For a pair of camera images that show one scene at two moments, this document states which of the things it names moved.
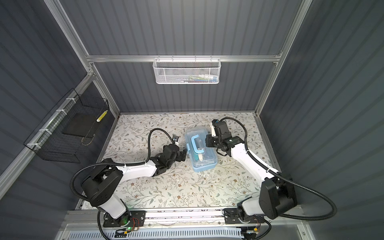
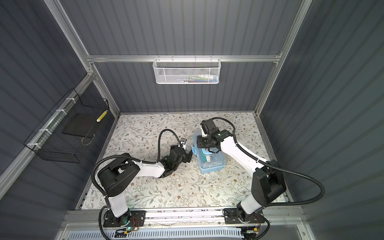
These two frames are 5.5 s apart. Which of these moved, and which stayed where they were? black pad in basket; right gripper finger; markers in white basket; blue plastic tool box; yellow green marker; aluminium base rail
Moved: blue plastic tool box; right gripper finger
Stayed: markers in white basket; yellow green marker; black pad in basket; aluminium base rail
